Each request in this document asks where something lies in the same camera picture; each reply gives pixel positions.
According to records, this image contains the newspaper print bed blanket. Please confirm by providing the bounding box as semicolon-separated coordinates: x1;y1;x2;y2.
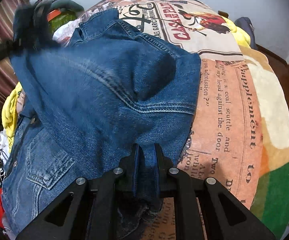
53;0;264;240

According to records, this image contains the orange shoe box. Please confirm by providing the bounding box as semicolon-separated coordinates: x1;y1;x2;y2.
47;9;61;22

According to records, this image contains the beige green plush blanket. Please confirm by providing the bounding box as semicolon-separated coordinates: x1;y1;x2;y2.
240;47;289;239

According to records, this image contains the yellow fleece blanket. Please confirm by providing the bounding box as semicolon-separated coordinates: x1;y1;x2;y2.
2;82;22;138

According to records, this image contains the grey purple backpack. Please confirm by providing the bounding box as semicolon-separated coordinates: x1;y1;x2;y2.
234;17;258;50

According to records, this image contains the blue denim jacket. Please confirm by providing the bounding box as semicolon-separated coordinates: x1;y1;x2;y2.
2;9;201;239

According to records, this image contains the green patterned storage box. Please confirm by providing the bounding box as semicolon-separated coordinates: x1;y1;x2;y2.
48;9;77;34

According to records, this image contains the grey pillow on pile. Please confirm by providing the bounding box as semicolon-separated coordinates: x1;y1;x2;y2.
50;0;84;12

